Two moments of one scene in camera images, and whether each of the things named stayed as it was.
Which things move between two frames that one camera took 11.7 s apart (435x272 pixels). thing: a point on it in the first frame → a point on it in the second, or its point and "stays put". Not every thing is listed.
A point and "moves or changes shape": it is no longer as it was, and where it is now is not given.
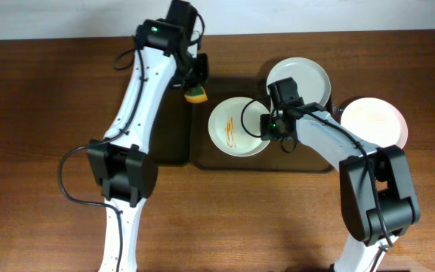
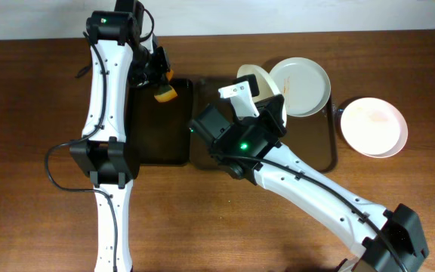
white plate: x=377 y=121 stays put
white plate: x=226 y=130 moves or changes shape
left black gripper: x=195 y=79 → x=161 y=61
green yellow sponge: x=195 y=95 moves or changes shape
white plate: x=313 y=82 stays put
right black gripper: x=269 y=127 → x=274 y=112
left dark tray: x=171 y=140 stays put
